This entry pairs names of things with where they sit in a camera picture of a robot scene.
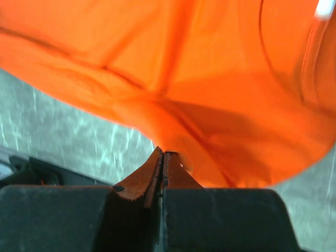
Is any orange t shirt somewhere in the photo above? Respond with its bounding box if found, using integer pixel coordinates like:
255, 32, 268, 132
1, 1, 335, 187

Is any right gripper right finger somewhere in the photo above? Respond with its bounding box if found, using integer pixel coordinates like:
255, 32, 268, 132
162, 152, 204, 194

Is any black base beam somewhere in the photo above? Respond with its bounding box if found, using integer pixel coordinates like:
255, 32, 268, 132
1, 155, 109, 188

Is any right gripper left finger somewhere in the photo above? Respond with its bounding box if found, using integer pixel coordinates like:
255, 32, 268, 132
113, 147, 163, 207

